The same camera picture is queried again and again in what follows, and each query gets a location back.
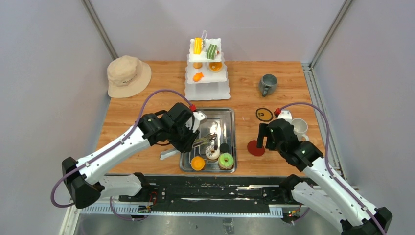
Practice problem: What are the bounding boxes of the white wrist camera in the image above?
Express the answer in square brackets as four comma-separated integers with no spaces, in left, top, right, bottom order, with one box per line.
[274,108,293,123]
[190,111,207,132]

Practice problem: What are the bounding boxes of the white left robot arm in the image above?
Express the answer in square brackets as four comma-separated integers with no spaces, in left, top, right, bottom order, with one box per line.
[61,103,207,209]

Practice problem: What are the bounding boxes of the green glazed donut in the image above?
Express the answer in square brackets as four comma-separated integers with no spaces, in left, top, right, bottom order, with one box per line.
[218,153,234,169]

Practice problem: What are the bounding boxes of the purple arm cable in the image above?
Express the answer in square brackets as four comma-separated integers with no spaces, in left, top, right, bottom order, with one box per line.
[50,89,197,222]
[274,101,388,235]

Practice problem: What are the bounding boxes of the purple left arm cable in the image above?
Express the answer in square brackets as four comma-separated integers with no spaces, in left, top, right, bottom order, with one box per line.
[50,89,197,222]

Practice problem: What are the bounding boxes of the yellow cake slice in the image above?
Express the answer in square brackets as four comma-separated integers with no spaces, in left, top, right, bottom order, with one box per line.
[193,38,204,55]

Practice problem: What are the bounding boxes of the metal tray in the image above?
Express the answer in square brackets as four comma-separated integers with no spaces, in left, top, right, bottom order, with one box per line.
[179,107,237,173]

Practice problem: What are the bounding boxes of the white cup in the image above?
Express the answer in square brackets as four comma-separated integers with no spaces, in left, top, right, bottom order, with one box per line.
[291,118,309,141]

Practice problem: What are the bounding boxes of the beige bucket hat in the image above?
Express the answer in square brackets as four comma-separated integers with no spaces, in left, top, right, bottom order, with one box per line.
[107,55,152,98]

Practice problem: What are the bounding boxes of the orange glazed donut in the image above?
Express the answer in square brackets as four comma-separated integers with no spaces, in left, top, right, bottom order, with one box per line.
[208,62,224,72]

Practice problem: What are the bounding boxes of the metal tongs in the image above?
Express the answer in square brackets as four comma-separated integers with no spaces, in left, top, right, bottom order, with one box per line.
[160,133,217,160]

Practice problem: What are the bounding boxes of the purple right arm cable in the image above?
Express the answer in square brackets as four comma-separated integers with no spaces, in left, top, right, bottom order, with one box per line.
[274,101,388,235]

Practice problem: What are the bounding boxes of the grey metal mug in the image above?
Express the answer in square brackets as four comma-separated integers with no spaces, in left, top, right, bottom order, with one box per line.
[258,74,277,97]

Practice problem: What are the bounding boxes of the tan round biscuit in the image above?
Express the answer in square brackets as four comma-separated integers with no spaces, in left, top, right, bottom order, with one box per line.
[192,62,203,69]

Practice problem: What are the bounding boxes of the green striped cake slice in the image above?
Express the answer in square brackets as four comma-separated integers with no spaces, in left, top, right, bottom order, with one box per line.
[206,44,217,60]

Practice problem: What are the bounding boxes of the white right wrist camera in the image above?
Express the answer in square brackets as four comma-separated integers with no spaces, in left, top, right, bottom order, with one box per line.
[274,108,293,123]

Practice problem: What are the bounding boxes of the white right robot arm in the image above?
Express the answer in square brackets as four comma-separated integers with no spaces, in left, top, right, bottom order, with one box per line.
[257,119,392,235]

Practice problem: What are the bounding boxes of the white three-tier dessert stand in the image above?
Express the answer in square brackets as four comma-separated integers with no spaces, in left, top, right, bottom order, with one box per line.
[184,30,231,101]

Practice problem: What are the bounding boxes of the white chocolate drizzle donut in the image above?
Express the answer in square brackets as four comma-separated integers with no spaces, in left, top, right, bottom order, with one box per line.
[205,145,221,161]

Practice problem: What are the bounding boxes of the black round cookie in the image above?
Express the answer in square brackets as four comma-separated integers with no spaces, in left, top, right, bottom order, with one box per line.
[219,143,231,154]

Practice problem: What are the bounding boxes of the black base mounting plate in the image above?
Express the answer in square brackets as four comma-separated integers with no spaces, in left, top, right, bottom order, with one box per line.
[117,175,298,213]

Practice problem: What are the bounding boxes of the orange fish cookie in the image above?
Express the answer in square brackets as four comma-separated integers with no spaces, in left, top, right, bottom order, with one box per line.
[192,72,204,82]

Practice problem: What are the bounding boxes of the yellow black round coaster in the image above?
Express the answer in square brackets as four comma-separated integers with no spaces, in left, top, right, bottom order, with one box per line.
[255,108,274,122]

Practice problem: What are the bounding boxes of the red round coaster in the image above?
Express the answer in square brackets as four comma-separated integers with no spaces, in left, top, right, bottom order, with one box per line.
[247,140,265,157]

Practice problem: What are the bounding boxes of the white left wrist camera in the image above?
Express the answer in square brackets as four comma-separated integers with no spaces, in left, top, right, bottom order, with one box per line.
[190,111,207,132]

